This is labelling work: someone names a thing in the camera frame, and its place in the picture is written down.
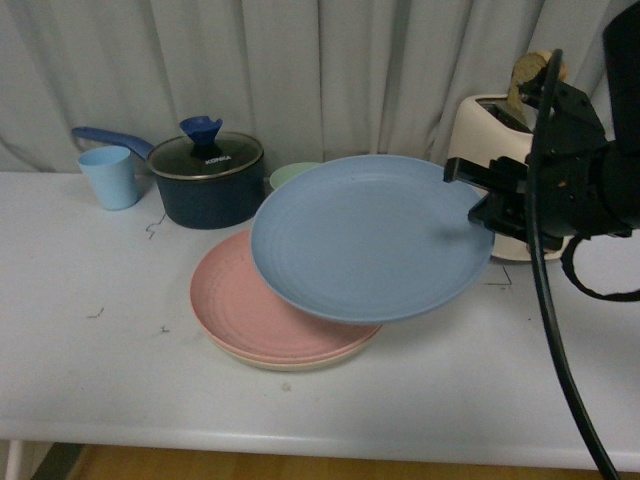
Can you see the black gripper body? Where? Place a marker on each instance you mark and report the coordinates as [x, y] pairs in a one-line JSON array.
[[584, 181]]

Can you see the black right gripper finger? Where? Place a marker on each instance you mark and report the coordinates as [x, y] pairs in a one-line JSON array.
[[502, 214]]

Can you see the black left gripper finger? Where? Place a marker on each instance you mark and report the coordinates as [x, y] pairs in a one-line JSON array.
[[503, 175]]

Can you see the blue plate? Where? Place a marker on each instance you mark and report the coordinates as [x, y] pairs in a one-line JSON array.
[[369, 239]]

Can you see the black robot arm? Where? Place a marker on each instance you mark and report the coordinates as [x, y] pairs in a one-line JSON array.
[[621, 52]]

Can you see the cream toaster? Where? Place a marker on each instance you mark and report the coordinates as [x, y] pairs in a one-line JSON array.
[[485, 128]]

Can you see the toast slice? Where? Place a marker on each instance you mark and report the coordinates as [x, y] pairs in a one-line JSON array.
[[526, 68]]

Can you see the grey curtain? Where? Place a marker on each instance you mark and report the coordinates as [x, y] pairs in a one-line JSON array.
[[311, 80]]

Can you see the green bowl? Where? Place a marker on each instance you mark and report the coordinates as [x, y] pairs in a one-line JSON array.
[[288, 172]]

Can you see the beige plate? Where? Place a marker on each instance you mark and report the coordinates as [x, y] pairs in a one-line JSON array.
[[290, 366]]

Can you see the pink plate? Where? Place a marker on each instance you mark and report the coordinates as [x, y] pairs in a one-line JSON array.
[[236, 308]]

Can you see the dark blue pot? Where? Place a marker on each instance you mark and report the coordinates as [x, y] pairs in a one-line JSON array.
[[201, 204]]

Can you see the glass pot lid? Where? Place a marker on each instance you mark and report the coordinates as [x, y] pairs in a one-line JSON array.
[[204, 151]]

